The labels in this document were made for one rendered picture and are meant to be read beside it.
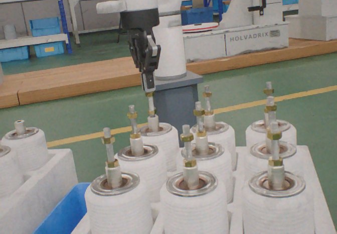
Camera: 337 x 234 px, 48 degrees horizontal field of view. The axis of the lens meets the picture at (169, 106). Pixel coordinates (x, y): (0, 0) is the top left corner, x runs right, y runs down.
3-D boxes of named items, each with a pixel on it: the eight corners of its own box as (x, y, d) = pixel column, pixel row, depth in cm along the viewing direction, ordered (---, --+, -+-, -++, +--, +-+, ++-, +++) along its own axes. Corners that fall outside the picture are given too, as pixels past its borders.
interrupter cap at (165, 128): (178, 126, 82) (177, 123, 81) (163, 138, 75) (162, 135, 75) (147, 124, 85) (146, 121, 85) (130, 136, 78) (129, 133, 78)
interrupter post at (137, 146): (132, 152, 70) (130, 135, 69) (145, 151, 70) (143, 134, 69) (131, 157, 68) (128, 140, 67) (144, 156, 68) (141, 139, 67)
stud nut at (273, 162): (271, 160, 53) (271, 154, 52) (284, 161, 52) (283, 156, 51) (267, 166, 51) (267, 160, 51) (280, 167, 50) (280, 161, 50)
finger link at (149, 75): (142, 64, 75) (146, 88, 77) (148, 65, 73) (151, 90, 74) (149, 62, 76) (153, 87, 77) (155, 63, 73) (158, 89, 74)
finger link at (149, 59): (146, 45, 69) (142, 65, 74) (150, 52, 69) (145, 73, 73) (160, 42, 70) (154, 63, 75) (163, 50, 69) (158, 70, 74)
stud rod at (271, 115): (269, 139, 63) (267, 96, 61) (275, 139, 63) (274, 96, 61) (269, 142, 62) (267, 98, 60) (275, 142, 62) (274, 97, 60)
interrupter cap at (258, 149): (240, 150, 65) (240, 147, 65) (275, 140, 68) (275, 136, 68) (270, 165, 58) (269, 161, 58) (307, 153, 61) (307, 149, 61)
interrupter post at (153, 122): (162, 129, 80) (160, 115, 80) (157, 133, 78) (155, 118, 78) (152, 129, 81) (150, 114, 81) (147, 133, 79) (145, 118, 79)
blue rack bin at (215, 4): (211, 13, 586) (210, -1, 580) (233, 10, 596) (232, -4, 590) (225, 12, 539) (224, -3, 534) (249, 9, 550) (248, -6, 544)
